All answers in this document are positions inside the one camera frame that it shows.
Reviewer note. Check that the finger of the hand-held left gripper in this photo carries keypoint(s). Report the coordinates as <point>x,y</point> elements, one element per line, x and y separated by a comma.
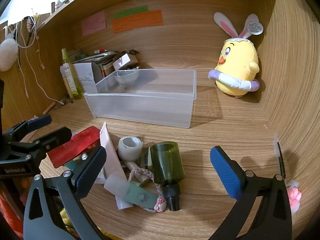
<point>40,122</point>
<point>57,136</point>

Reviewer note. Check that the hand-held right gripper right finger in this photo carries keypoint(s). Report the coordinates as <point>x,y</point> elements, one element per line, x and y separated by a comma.
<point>226,172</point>

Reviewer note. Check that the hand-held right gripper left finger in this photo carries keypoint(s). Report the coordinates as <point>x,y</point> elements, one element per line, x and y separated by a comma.
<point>90,170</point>

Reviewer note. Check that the red packet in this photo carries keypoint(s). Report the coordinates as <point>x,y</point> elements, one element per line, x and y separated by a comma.
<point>72,147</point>

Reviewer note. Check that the clear plastic bin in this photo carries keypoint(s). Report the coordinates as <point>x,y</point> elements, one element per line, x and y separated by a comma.
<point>140,110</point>

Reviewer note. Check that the wooden peg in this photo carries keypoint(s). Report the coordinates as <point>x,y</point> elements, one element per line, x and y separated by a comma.
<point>48,108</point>

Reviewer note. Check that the long white tube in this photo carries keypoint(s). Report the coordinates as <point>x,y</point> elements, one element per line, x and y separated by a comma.
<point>110,152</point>

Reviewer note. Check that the white tape roll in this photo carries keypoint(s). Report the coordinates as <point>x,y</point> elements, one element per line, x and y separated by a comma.
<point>127,152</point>

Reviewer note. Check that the beige wooden stick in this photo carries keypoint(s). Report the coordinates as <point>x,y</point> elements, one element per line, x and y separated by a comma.
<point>135,166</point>

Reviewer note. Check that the yellow-green spray bottle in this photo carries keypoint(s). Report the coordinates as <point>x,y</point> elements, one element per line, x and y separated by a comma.
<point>71,80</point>

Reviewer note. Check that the green tube with clear cap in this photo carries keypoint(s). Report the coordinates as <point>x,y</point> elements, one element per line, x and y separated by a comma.
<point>140,196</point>

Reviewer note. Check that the yellow cloth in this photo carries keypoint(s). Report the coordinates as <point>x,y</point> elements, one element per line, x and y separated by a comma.
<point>64,221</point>

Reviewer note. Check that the small dark green box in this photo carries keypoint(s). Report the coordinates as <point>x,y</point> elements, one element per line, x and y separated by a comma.
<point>146,158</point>

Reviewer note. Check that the dark green bottle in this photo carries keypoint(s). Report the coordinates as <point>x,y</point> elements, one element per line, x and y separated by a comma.
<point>167,165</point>

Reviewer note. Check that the white folded paper card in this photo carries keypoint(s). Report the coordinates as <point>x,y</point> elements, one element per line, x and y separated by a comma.
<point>85,77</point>

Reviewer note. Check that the pink paw toy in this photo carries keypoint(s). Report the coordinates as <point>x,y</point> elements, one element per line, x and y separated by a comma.
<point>293,197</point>

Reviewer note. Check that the white fluffy pompom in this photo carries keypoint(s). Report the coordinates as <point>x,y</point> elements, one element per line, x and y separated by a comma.
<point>7,53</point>

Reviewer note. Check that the stack of booklets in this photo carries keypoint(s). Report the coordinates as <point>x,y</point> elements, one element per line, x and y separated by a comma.
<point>97,59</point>

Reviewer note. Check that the glass bowl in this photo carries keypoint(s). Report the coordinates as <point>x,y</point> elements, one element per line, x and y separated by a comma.
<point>125,76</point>

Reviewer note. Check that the red and white marker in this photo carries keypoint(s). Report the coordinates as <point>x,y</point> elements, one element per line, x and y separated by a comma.
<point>101,51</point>

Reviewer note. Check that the small white box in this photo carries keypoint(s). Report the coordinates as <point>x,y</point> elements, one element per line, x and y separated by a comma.
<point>123,60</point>

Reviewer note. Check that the yellow chick plush toy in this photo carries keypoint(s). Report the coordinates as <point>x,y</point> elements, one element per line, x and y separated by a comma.
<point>237,62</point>

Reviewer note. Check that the pink paper note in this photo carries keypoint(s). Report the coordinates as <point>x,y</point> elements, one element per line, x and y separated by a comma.
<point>93,23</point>

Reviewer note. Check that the orange paper note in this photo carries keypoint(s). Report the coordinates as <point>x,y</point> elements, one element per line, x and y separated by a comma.
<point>137,21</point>

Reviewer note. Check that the green paper note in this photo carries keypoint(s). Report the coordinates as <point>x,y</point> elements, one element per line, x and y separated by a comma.
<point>130,11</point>

